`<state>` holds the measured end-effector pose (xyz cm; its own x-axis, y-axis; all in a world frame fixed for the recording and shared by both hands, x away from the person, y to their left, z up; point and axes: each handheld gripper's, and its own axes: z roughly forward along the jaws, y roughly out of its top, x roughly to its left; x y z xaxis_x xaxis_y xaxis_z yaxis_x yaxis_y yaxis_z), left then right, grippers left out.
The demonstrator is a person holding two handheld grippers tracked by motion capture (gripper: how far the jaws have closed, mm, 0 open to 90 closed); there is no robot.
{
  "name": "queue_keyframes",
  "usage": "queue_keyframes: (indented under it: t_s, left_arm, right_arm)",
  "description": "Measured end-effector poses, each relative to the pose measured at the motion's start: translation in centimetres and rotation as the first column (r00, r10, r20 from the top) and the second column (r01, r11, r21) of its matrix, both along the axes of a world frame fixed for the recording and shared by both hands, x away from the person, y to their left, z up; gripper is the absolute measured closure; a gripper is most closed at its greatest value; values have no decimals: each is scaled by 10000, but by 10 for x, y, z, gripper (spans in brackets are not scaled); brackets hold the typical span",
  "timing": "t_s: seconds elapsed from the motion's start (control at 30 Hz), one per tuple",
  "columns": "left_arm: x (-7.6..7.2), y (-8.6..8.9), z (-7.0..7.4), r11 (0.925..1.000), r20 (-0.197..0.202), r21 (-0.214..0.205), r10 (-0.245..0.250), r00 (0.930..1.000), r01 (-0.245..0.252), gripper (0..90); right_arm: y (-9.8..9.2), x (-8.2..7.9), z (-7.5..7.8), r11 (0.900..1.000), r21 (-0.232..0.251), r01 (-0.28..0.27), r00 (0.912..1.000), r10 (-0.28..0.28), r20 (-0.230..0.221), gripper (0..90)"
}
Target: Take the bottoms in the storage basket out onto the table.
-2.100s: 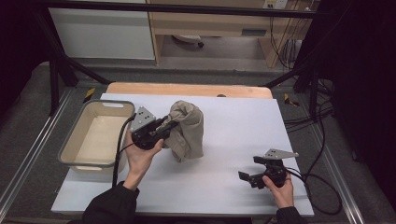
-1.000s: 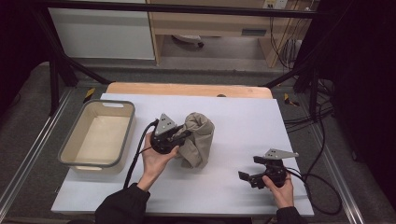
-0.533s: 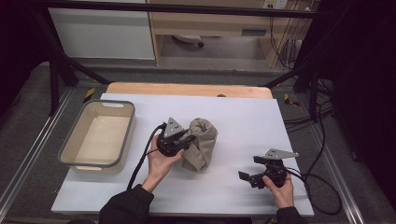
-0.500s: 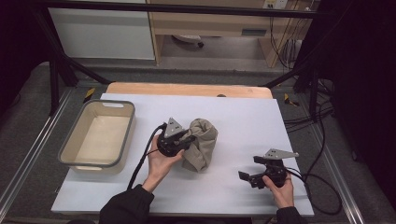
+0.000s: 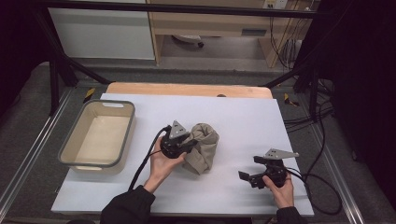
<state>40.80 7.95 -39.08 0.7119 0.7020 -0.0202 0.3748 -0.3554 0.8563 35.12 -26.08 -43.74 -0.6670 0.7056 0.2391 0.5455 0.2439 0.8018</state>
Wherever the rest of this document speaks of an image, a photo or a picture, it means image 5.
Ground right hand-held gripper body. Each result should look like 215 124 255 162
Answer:
248 147 301 189

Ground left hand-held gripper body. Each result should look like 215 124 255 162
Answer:
159 119 191 160

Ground khaki cloth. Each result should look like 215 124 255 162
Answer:
181 122 220 176

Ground beige basket with grey rim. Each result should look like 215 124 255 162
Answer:
57 98 137 175

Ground person's left hand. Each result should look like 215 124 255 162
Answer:
143 135 188 195

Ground person's right hand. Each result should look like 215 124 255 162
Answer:
261 173 295 209

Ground white board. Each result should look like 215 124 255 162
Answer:
50 92 315 217

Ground wooden table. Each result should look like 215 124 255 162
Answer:
106 81 275 100

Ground yellow and black clamp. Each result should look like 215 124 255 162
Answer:
82 87 97 105
282 92 301 107

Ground black metal stand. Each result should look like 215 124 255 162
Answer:
31 8 112 117
262 59 322 123

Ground office chair base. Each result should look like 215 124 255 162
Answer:
171 34 205 49

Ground light wooden desk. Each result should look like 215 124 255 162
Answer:
146 0 321 69

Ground white cabinet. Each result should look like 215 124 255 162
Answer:
47 0 156 61

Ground right hand-held gripper black cable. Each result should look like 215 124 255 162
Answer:
284 166 343 217

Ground hand-held gripper black cable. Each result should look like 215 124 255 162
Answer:
127 124 173 192
284 166 343 217

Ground left hand-held gripper black cable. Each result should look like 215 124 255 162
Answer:
127 124 173 192

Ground black floor cables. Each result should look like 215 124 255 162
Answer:
281 78 336 184

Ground aluminium rail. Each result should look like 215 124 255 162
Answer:
0 88 75 213
310 123 366 224

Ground black hanging cables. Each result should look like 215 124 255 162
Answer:
268 8 308 71

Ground black metal frame bar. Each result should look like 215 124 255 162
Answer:
31 0 332 20

